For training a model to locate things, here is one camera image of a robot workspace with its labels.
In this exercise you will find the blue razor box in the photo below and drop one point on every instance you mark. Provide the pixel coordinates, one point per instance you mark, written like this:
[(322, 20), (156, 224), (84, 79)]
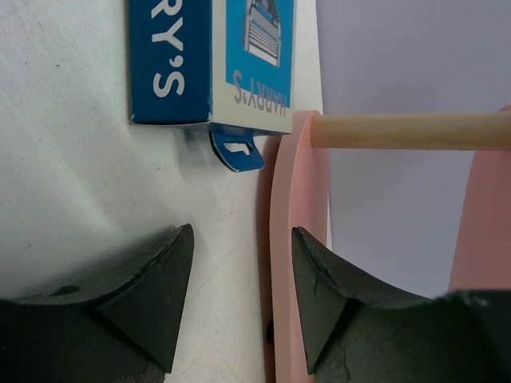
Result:
[(225, 67)]

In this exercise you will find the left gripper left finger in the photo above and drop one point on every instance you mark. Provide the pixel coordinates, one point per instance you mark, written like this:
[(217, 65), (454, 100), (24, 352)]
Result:
[(119, 325)]

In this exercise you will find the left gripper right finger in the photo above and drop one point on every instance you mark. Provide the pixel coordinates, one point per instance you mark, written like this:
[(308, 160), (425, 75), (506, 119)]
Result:
[(358, 328)]

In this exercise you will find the pink three-tier shelf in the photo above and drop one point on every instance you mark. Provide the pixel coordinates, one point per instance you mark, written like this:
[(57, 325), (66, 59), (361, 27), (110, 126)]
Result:
[(299, 198)]

